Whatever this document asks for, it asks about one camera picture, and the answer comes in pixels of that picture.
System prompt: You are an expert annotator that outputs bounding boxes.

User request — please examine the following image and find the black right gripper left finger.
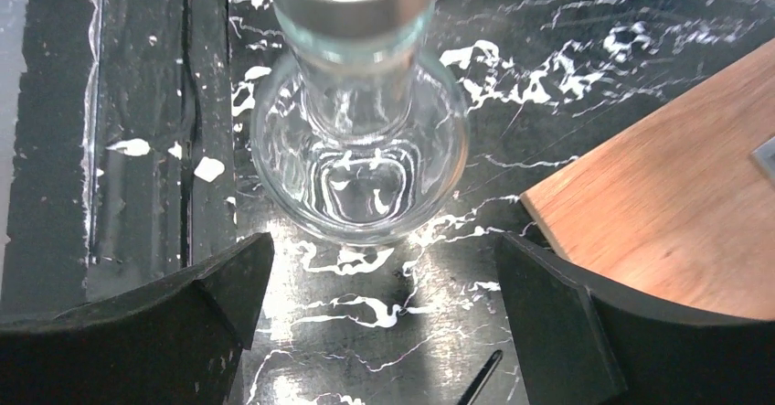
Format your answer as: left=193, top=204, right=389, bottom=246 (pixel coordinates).
left=1, top=233, right=274, bottom=404

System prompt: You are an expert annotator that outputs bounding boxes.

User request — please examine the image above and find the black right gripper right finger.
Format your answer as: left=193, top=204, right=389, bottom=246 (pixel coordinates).
left=494, top=234, right=774, bottom=404

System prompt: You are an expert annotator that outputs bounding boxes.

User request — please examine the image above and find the clear glass bottle dark label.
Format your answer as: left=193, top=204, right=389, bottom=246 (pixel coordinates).
left=250, top=0, right=469, bottom=246

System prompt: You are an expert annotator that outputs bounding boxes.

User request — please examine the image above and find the wooden board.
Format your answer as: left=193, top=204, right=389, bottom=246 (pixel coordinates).
left=521, top=42, right=774, bottom=320

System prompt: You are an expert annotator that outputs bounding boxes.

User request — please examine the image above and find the black base beam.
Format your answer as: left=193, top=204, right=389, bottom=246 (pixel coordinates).
left=1, top=0, right=236, bottom=322

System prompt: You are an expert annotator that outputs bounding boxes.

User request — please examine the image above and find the metal bracket on board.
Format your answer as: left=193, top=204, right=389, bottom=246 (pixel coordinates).
left=751, top=137, right=775, bottom=184

